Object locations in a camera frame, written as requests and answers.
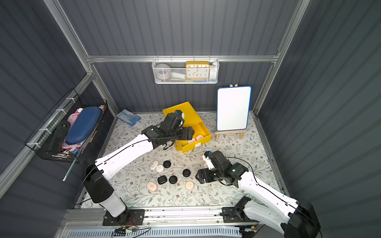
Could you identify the white oblong earphone case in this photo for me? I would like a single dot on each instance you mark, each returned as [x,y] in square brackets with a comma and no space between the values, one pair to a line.
[154,165]

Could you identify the white wire wall basket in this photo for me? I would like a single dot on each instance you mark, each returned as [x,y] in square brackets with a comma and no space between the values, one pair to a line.
[178,72]

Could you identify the blue oval case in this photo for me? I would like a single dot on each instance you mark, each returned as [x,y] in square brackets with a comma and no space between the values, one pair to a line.
[84,125]

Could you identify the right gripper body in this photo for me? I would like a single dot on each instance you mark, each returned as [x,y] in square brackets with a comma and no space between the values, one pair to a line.
[202,175]

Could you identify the yellow drawer cabinet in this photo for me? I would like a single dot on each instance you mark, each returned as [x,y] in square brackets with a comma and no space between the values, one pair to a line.
[191,118]

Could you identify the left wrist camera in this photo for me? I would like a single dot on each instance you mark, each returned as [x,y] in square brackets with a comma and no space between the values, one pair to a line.
[180,113]

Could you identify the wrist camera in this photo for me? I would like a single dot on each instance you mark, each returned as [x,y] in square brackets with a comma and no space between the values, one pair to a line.
[208,163]
[180,113]

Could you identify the black round earphone case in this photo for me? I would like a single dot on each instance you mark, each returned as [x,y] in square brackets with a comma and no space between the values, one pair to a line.
[186,173]
[167,164]

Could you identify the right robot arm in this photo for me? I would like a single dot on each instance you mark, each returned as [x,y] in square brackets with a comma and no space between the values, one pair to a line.
[291,218]

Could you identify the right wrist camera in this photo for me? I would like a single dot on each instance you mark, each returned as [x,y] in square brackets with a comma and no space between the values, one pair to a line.
[208,163]

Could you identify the black remote in basket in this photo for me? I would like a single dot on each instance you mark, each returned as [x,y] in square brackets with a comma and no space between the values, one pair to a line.
[59,136]

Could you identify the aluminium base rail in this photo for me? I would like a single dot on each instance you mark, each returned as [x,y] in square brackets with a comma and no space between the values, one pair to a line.
[156,217]

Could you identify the black oval earphone case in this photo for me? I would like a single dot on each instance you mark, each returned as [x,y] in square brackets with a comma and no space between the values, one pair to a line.
[173,179]

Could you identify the white board blue frame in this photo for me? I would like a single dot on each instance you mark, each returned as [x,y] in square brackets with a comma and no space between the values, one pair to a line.
[233,108]

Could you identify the pink item in basket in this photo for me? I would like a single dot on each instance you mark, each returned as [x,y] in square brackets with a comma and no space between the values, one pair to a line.
[72,118]

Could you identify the pink oval earphone case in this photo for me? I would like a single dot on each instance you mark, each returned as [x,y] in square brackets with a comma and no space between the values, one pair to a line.
[152,186]

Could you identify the white tape roll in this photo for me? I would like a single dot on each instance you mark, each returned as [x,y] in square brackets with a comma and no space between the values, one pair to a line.
[162,72]

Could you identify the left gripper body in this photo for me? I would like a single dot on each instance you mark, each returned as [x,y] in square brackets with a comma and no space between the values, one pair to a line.
[187,133]

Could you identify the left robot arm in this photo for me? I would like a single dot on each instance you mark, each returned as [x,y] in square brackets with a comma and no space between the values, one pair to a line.
[98,174]

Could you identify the wooden easel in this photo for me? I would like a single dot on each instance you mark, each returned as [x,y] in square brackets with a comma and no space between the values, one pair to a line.
[229,133]

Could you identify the white round earphone case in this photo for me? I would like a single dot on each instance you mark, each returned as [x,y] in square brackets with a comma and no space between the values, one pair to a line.
[160,168]

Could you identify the yellow alarm clock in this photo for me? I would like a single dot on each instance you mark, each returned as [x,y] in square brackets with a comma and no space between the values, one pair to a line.
[197,70]

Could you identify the black wire side basket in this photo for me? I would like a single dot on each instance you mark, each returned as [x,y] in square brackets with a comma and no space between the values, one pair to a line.
[40,139]

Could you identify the black square earphone case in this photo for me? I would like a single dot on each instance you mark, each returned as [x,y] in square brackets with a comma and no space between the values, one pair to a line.
[162,180]

